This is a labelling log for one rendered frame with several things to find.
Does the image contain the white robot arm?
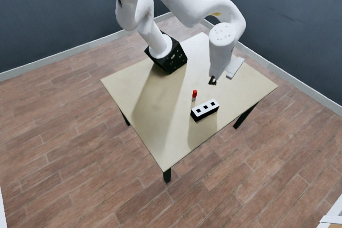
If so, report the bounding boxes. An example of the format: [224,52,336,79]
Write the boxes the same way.
[115,0,246,80]

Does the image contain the red and grey pin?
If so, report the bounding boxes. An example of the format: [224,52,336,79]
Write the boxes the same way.
[192,90,197,101]

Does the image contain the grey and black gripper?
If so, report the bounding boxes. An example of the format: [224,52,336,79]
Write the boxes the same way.
[208,65,224,86]

